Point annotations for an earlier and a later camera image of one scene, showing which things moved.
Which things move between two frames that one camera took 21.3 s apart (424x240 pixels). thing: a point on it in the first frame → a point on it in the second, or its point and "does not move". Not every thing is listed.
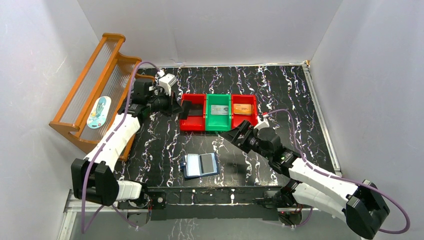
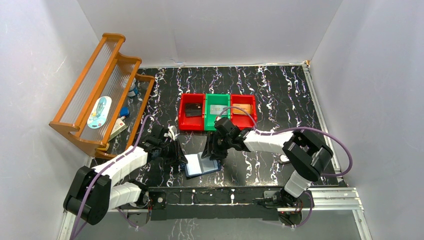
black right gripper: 244,127 → 217,154
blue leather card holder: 198,165 does not move
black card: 196,110 does not move
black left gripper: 175,106 → 175,151
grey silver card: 219,109 does not move
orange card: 242,109 does not move
